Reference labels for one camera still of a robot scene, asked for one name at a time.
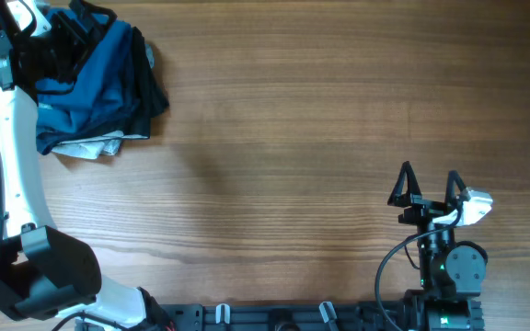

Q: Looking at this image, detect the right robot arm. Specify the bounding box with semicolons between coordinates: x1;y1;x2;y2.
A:
374;161;493;330

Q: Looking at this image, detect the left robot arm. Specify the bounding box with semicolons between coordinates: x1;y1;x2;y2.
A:
0;1;171;330

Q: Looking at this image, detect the light grey folded garment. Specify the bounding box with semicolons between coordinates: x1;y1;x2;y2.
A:
52;131;123;160

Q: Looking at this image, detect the navy folded garment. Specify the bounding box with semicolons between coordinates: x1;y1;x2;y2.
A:
36;95;141;155

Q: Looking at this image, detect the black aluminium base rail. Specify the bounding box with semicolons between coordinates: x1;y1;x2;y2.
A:
163;302;485;331

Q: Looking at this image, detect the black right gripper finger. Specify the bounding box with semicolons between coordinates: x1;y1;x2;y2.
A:
444;170;467;206
387;161;422;207

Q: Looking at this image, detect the black bottom folded garment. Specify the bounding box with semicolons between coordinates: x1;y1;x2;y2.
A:
114;28;169;140

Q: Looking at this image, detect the blue polo shirt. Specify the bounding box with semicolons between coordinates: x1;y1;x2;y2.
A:
38;20;134;108

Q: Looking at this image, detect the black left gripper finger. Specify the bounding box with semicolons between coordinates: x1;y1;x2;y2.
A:
50;11;90;53
69;0;117;41

